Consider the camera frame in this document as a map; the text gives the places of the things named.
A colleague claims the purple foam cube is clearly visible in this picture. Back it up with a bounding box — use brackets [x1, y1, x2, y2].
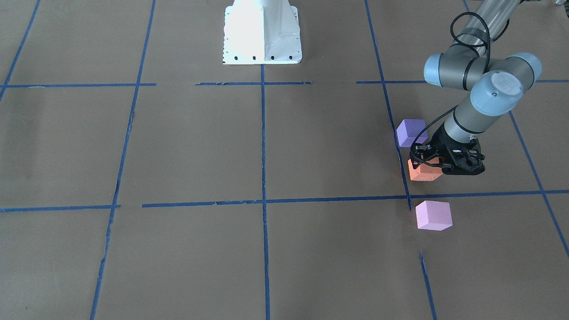
[396, 118, 429, 148]

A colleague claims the pink foam cube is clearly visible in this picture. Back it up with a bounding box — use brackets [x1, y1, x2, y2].
[415, 200, 453, 231]

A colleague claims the brown paper table cover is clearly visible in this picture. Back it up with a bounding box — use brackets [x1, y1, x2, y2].
[1, 0, 568, 320]

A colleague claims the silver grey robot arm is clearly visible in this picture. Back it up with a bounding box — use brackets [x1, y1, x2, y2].
[410, 0, 543, 176]

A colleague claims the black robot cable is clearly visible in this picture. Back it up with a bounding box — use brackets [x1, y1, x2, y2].
[409, 12, 492, 166]

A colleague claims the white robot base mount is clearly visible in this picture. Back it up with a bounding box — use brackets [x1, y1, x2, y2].
[222, 0, 303, 65]

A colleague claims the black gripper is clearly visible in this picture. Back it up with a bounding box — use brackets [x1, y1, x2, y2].
[410, 125, 485, 176]

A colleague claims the orange foam cube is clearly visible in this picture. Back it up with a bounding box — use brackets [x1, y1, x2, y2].
[407, 159, 443, 181]

